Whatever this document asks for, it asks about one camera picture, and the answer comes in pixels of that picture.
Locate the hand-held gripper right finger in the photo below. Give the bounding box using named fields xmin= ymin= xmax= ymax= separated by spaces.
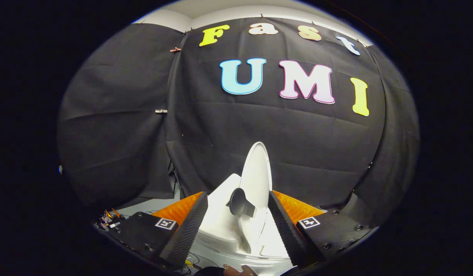
xmin=268 ymin=191 xmax=376 ymax=269

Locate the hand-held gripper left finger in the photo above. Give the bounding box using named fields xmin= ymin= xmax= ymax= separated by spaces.
xmin=106 ymin=191 xmax=209 ymax=271

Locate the white toilet lid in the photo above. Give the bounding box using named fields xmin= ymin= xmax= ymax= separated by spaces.
xmin=240 ymin=141 xmax=273 ymax=210

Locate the white ceramic toilet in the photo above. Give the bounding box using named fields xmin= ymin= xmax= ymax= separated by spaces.
xmin=191 ymin=173 xmax=298 ymax=274

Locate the black stand leg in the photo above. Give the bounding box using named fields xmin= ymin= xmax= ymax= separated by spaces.
xmin=168 ymin=162 xmax=184 ymax=199

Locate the black backdrop cloth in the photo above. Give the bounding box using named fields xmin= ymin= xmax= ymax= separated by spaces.
xmin=56 ymin=17 xmax=420 ymax=227

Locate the black floor cable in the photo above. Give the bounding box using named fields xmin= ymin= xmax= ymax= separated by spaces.
xmin=182 ymin=251 xmax=222 ymax=276

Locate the bundle of coloured wires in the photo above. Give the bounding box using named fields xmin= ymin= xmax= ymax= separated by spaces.
xmin=95 ymin=208 xmax=126 ymax=231

